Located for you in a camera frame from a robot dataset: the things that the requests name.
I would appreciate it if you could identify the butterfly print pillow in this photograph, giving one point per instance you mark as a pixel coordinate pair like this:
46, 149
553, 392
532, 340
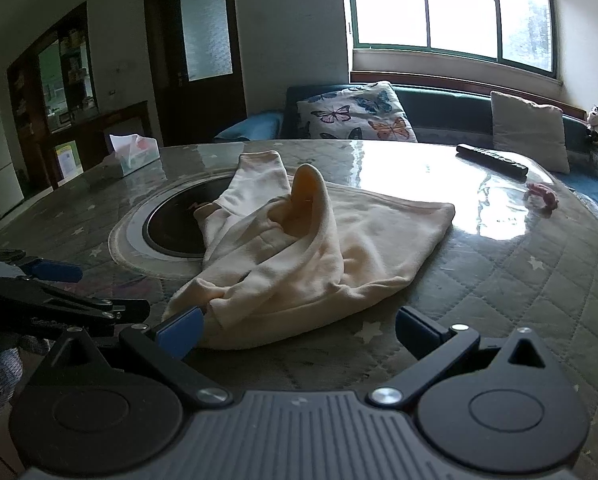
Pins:
369, 112

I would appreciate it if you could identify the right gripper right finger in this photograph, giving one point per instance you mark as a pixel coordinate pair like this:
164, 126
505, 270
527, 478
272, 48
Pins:
437, 349

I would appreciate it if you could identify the plain beige pillow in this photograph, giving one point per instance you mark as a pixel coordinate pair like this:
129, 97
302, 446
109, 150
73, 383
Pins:
529, 129

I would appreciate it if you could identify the tissue box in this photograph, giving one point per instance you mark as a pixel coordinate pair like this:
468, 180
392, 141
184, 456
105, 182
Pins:
130, 153

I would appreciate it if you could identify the green framed window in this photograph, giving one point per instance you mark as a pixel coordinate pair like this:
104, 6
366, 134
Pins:
517, 33

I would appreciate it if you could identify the teal corner sofa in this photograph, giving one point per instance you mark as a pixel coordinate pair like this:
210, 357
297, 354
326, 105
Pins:
437, 116

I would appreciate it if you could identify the black remote control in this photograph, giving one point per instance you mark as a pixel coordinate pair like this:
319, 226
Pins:
493, 161

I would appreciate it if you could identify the dark wooden cabinet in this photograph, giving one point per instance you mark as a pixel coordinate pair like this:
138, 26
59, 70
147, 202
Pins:
54, 104

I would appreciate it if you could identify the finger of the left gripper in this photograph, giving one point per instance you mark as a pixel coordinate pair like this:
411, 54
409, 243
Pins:
27, 303
15, 263

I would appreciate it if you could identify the round black induction cooktop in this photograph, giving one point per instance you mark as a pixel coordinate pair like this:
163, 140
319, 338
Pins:
160, 236

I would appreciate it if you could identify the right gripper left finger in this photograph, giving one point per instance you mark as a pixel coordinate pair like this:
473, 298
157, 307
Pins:
158, 352

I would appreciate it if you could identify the dark wooden door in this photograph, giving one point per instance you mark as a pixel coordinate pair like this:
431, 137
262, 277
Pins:
195, 67

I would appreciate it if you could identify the cream sweatshirt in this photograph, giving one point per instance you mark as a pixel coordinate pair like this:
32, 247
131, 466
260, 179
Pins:
288, 254

